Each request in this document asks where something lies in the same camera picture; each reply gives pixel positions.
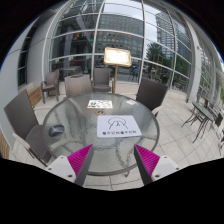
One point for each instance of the white printed paper mat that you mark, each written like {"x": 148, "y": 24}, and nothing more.
{"x": 117, "y": 126}

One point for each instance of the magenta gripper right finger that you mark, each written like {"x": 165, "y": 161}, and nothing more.
{"x": 151, "y": 166}

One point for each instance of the colourful menu card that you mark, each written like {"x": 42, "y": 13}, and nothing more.
{"x": 101, "y": 104}

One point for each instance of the grey wicker chair far left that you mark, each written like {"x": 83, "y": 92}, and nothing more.
{"x": 50, "y": 84}

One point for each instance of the grey wicker chair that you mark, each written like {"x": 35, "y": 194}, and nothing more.
{"x": 101, "y": 79}
{"x": 77, "y": 85}
{"x": 50, "y": 84}
{"x": 151, "y": 94}
{"x": 26, "y": 127}

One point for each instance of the round glass patio table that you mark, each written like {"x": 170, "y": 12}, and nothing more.
{"x": 111, "y": 155}

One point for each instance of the gold framed menu stand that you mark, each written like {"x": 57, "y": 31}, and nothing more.
{"x": 117, "y": 57}

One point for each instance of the grey wicker chair right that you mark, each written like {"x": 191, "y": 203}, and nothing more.
{"x": 151, "y": 94}

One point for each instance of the small side table right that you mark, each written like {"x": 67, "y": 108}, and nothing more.
{"x": 201, "y": 114}

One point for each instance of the wooden bench left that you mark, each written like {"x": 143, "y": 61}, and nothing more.
{"x": 35, "y": 96}

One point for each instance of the grey wicker chair far centre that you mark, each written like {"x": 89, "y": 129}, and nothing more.
{"x": 77, "y": 85}

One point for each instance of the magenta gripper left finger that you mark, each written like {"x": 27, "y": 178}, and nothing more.
{"x": 73, "y": 168}

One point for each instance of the grey wicker chair back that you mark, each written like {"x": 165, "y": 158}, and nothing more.
{"x": 101, "y": 79}

